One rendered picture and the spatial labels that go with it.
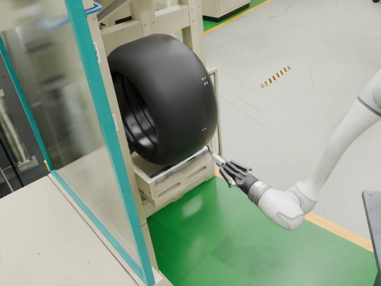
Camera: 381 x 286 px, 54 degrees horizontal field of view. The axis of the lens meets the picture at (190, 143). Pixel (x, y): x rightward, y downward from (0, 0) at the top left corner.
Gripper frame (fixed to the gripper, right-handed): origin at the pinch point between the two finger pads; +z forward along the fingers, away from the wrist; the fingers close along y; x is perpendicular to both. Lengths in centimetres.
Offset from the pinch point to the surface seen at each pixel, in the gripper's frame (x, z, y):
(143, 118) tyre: 9, 53, 2
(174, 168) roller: 11.9, 17.4, 10.3
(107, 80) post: -35, 32, 28
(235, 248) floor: 102, 7, -27
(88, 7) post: -61, 35, 28
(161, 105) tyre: -26.5, 16.3, 15.4
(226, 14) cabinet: 143, 338, -341
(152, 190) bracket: 12.3, 13.3, 25.2
